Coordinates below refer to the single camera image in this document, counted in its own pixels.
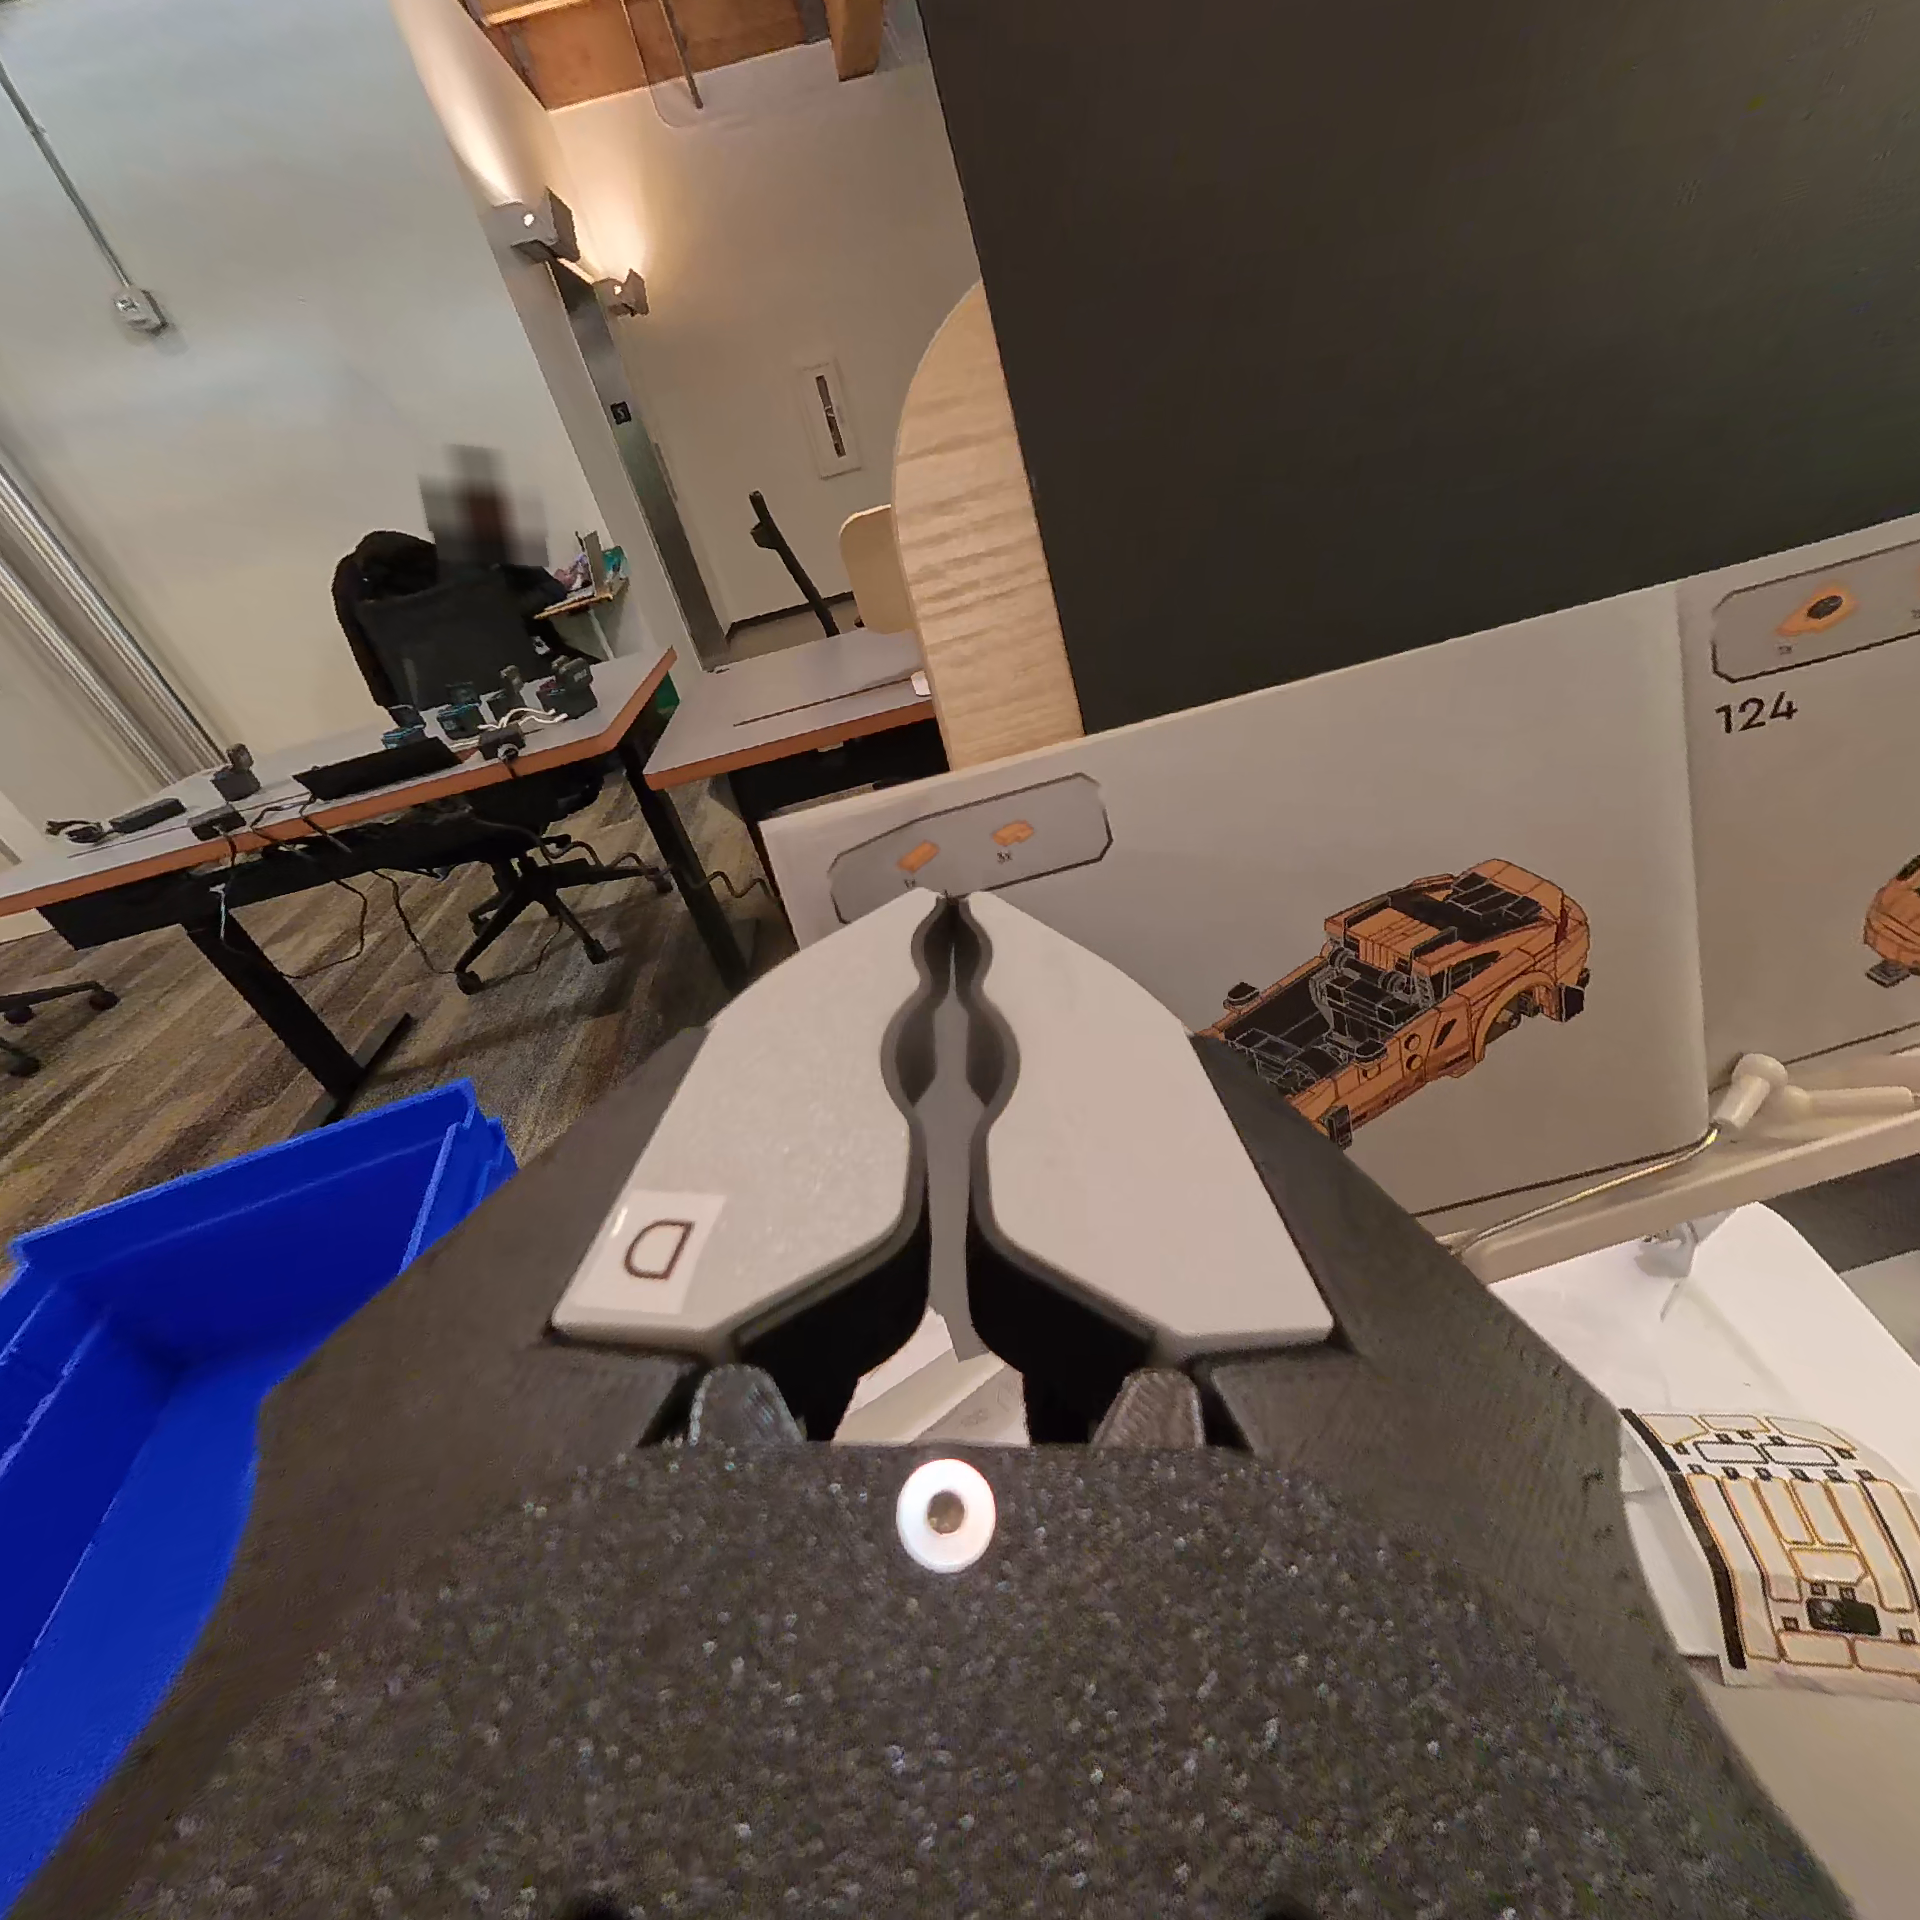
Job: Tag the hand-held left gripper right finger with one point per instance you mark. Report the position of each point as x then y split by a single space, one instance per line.
1140 1185

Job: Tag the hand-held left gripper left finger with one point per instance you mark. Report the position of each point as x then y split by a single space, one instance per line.
763 1155

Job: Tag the instruction booklet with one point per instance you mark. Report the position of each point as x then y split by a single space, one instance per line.
1201 840

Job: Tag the lego sticker sheet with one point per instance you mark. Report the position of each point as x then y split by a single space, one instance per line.
1800 1546

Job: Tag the wooden-edged desk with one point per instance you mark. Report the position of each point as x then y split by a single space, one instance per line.
608 703
809 704

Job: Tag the row of small cameras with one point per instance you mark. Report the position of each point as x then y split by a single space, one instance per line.
511 704

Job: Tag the black keyboard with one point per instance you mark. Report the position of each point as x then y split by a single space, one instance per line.
376 770

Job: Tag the black bent pole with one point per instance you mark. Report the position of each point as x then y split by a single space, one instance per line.
786 563

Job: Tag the booklet stand with white base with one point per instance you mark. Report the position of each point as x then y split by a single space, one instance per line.
1769 1319

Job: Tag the blue plastic bin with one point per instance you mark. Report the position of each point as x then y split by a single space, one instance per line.
148 1350

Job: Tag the black office chair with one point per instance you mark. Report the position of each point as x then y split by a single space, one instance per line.
399 599

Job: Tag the black office chair base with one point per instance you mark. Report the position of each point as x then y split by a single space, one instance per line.
60 1003

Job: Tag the black flat panel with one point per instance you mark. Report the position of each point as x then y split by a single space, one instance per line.
1425 300

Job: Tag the white wall sign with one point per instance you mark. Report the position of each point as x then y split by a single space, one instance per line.
827 420

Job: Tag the wall spotlight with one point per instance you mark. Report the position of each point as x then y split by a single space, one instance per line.
543 223
626 292

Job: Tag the metal wall conduit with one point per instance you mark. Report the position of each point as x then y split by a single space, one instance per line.
82 211

